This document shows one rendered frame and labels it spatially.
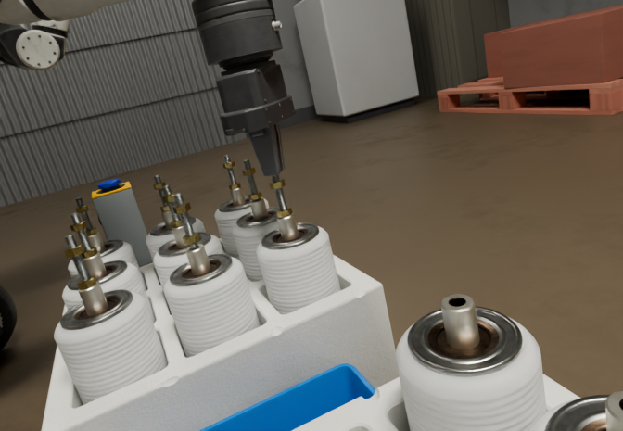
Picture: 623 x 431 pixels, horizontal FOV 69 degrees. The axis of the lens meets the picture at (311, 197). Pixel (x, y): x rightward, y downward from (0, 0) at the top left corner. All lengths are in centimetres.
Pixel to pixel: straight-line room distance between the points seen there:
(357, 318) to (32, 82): 332
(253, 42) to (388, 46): 293
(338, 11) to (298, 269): 282
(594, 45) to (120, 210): 186
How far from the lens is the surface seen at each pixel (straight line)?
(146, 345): 55
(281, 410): 55
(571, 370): 73
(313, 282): 56
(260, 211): 68
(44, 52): 110
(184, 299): 53
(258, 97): 50
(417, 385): 33
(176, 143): 369
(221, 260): 56
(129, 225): 92
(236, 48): 51
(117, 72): 367
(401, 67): 346
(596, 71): 221
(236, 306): 54
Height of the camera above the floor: 45
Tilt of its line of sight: 16 degrees down
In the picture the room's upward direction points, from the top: 13 degrees counter-clockwise
